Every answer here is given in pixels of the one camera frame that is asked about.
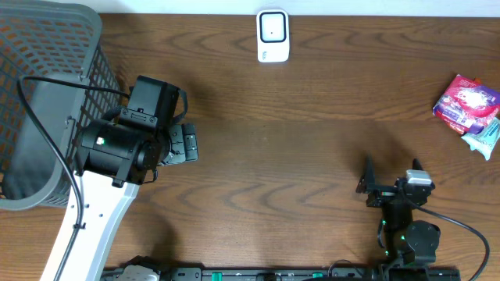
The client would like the grey plastic mesh basket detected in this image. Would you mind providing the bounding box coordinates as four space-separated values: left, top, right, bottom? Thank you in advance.
1 1 121 211

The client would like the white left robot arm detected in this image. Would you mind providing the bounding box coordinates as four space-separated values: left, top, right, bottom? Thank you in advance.
41 119 198 280

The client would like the white barcode scanner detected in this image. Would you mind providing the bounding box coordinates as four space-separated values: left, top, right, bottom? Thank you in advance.
256 9 291 63

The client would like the red purple snack packet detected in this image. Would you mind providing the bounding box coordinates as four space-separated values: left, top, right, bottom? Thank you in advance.
432 74 499 134

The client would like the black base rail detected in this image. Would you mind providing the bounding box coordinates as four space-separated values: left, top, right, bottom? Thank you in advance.
101 266 462 281

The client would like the light teal wipes packet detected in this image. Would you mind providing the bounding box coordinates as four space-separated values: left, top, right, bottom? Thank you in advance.
461 117 499 161

